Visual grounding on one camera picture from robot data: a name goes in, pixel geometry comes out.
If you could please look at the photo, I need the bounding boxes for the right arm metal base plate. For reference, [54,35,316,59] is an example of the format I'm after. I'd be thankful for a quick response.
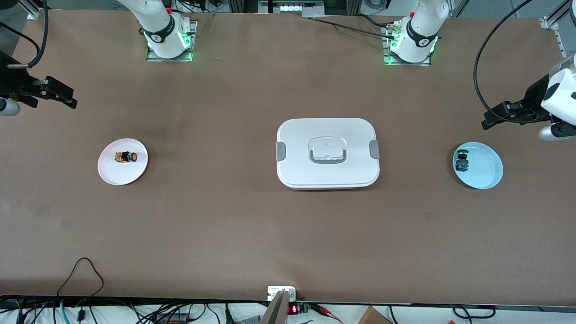
[146,20,198,63]

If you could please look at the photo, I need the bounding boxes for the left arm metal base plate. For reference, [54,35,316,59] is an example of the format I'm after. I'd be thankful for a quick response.
[382,25,432,67]

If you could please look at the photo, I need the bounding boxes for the pink round plate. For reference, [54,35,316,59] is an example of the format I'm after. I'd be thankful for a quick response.
[97,138,149,186]

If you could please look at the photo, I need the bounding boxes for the black cable to arm base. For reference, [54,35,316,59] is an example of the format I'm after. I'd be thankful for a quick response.
[310,16,397,39]

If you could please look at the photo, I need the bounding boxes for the aluminium frame rail with bracket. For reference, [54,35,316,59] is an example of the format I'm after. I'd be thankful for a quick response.
[539,0,576,57]

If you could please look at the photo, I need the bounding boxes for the red clip wires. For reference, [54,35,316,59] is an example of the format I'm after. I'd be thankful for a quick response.
[310,303,343,324]

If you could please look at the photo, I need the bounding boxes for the thin black cable loop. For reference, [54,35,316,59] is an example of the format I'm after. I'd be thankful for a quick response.
[452,305,496,320]

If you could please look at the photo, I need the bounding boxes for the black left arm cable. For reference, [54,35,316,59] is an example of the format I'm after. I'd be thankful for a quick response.
[472,0,534,113]

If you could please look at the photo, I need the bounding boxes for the black looped cable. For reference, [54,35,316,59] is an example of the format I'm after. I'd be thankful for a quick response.
[56,257,105,311]

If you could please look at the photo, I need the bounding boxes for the brown cardboard box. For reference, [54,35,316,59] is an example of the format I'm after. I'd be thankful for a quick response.
[357,306,393,324]

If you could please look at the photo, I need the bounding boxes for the light blue round plate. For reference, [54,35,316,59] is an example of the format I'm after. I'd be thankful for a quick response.
[452,142,504,189]

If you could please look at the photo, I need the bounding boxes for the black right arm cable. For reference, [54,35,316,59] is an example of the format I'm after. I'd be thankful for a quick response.
[0,0,49,69]

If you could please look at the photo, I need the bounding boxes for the white lunch box grey clasps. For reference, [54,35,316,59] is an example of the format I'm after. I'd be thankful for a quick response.
[275,118,380,190]

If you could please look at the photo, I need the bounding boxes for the white metal bracket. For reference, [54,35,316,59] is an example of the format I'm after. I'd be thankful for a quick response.
[267,286,297,302]

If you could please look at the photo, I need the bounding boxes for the aluminium profile bar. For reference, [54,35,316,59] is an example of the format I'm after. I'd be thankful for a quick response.
[260,290,289,324]

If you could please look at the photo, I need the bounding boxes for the white power strip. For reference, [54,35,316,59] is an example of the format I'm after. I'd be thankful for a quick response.
[258,0,325,14]

